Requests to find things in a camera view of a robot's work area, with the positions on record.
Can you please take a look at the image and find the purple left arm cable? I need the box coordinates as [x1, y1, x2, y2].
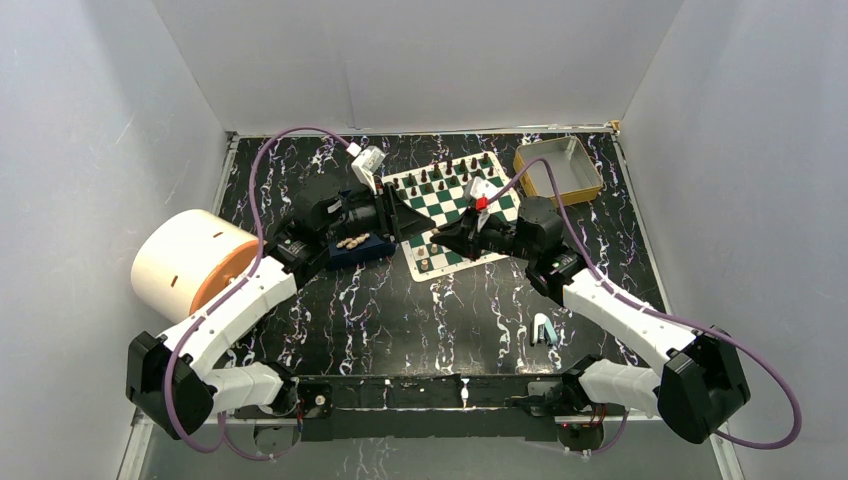
[162, 127, 359, 462]

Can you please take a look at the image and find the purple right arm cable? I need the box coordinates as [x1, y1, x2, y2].
[486, 157, 803, 452]

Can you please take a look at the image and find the light wooden chess piece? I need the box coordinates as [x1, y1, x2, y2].
[336, 233, 371, 250]

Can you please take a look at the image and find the green white chess board mat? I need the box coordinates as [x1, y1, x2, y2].
[382, 151, 510, 282]

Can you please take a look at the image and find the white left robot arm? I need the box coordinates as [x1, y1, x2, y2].
[126, 183, 435, 441]

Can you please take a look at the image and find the gold tin box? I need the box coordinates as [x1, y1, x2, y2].
[513, 136, 603, 206]

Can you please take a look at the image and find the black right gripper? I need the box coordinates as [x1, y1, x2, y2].
[431, 206, 537, 262]

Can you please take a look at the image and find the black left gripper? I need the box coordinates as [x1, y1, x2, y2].
[321, 180, 436, 246]

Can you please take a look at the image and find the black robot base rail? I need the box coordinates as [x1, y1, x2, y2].
[236, 374, 624, 453]

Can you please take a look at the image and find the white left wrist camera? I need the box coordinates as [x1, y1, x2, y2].
[346, 143, 386, 194]

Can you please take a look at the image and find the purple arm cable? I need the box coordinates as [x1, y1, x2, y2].
[162, 127, 359, 462]
[486, 157, 803, 452]

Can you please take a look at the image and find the dark blue tin box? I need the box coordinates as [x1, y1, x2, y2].
[318, 229, 397, 271]

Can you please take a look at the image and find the white orange cylindrical appliance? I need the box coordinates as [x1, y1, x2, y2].
[131, 209, 258, 323]

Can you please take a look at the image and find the small white blue stapler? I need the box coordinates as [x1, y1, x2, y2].
[530, 313, 558, 347]

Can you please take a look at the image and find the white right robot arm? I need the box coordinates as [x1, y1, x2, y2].
[431, 199, 750, 444]

